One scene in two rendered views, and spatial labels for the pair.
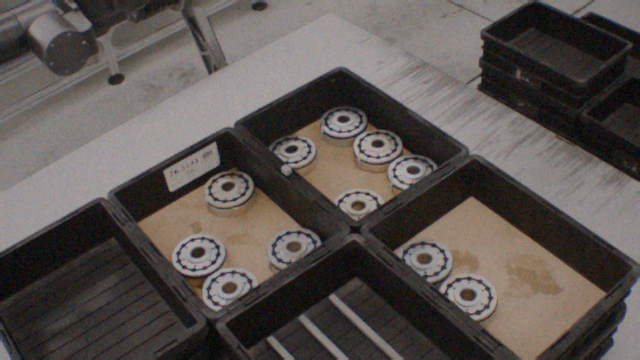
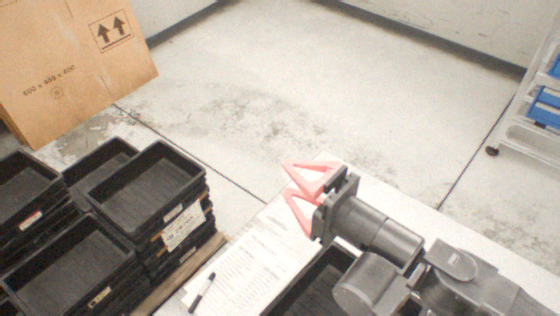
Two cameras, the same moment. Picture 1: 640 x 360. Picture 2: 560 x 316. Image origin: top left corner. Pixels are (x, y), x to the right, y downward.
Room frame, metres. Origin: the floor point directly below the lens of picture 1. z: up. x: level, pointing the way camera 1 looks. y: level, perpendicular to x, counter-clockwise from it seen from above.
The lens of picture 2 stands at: (0.59, 0.08, 1.93)
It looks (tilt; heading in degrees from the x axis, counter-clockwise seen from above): 47 degrees down; 75
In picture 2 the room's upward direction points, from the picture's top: straight up
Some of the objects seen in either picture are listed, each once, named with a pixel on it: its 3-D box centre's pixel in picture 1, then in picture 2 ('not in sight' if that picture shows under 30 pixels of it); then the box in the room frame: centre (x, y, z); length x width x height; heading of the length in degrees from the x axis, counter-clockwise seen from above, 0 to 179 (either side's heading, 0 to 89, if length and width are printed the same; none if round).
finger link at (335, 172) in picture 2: not in sight; (311, 185); (0.72, 0.43, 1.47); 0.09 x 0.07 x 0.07; 125
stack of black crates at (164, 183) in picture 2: not in sight; (157, 214); (0.36, 1.31, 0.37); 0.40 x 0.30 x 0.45; 36
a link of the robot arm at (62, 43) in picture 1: (73, 27); (401, 286); (0.79, 0.27, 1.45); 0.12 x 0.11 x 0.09; 125
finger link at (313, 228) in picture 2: not in sight; (310, 201); (0.72, 0.43, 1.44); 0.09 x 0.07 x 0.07; 125
